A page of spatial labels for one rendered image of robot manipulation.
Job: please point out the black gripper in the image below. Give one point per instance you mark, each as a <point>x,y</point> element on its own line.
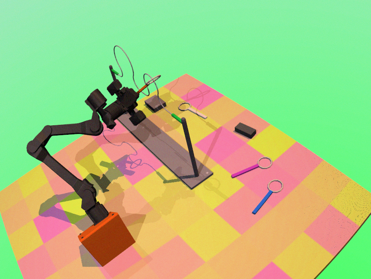
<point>136,117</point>

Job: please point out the magenta square bar with beige loop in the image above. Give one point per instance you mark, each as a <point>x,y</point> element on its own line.
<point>251,168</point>

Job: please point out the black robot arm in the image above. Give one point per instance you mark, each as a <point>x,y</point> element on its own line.
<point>93,127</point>

